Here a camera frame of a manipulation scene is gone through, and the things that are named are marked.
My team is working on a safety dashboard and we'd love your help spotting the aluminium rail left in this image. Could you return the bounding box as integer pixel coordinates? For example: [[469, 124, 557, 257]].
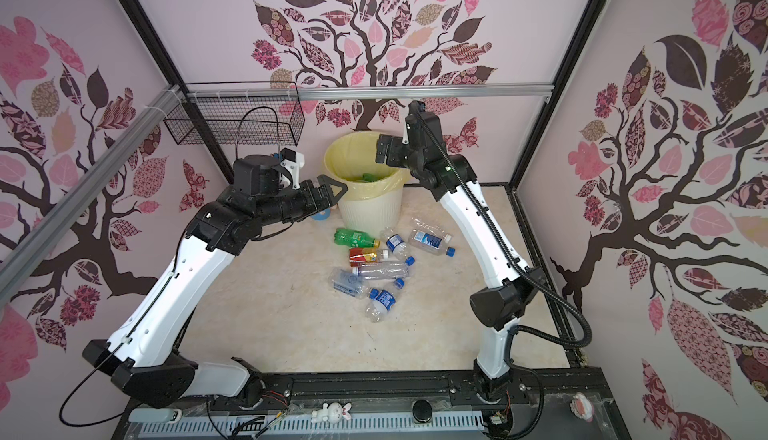
[[1, 85, 184, 305]]

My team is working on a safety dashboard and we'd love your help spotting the clear bottle right back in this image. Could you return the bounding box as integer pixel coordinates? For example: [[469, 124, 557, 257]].
[[412, 218, 453, 243]]

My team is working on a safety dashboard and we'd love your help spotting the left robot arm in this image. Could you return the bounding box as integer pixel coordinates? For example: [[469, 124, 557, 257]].
[[83, 175, 348, 409]]

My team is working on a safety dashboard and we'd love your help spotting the small blue label bottle front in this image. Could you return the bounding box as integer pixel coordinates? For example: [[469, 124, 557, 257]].
[[365, 278, 406, 322]]

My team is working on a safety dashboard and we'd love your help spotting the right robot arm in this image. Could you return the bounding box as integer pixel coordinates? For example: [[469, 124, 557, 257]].
[[375, 134, 541, 400]]

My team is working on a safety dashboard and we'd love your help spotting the green bottle near bin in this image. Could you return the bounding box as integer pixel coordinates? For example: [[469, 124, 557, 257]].
[[333, 228, 380, 249]]

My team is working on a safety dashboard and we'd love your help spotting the aluminium rail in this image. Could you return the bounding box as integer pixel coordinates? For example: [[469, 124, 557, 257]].
[[1, 85, 184, 305], [186, 83, 554, 101]]

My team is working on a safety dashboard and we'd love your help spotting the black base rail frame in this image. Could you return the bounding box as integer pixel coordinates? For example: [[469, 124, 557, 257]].
[[112, 367, 630, 439]]

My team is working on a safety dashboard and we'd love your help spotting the red yellow label bottle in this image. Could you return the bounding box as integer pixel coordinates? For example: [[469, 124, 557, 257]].
[[349, 247, 390, 267]]

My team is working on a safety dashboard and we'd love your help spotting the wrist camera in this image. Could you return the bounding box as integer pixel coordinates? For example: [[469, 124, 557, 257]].
[[233, 148, 305, 196], [404, 100, 443, 147]]

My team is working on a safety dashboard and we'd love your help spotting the clear bottle purple cap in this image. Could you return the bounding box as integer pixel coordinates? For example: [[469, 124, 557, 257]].
[[352, 257, 415, 281]]

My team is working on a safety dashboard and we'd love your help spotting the clear bottle light blue label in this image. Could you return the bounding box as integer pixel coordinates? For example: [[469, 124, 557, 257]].
[[328, 269, 378, 299]]

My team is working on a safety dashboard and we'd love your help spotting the aluminium rail back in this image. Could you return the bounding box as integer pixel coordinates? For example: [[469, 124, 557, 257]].
[[186, 83, 554, 101]]

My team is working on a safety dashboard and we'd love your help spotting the black round knob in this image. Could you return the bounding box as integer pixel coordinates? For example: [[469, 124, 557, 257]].
[[411, 399, 434, 424]]

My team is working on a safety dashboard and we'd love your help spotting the white vented cable duct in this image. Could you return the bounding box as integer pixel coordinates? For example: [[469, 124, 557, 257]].
[[126, 411, 484, 439]]

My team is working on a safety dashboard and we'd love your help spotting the white bunny figurine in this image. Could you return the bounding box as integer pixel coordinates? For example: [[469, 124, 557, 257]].
[[311, 402, 352, 424]]

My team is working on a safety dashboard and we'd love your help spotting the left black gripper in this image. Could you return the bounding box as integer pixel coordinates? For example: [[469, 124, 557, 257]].
[[257, 174, 348, 226]]

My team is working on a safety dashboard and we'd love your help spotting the plush doll toy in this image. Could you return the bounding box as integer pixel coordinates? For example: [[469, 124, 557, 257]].
[[312, 208, 332, 221]]

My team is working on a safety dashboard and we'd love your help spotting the white plastic waste bin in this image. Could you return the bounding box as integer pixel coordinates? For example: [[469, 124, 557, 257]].
[[338, 189, 404, 237]]

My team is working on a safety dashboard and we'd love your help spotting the yellow plastic bin liner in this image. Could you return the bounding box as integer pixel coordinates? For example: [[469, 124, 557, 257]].
[[324, 131, 410, 200]]

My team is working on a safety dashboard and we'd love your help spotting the black corrugated cable hose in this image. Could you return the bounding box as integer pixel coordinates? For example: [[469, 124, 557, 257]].
[[413, 100, 594, 357]]

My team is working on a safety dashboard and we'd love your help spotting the pink white round ornament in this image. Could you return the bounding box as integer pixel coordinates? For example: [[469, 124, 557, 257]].
[[570, 392, 595, 422]]

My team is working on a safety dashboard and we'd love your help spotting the black wire mesh basket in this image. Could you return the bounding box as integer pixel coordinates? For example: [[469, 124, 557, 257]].
[[164, 80, 305, 147]]

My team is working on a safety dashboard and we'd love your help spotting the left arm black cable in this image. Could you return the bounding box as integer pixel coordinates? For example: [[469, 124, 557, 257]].
[[235, 106, 284, 159]]

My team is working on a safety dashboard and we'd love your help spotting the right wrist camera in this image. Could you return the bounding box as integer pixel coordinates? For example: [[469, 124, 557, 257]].
[[404, 100, 443, 147]]

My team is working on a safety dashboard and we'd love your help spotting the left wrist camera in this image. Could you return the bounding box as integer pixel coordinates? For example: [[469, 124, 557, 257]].
[[233, 148, 305, 196]]

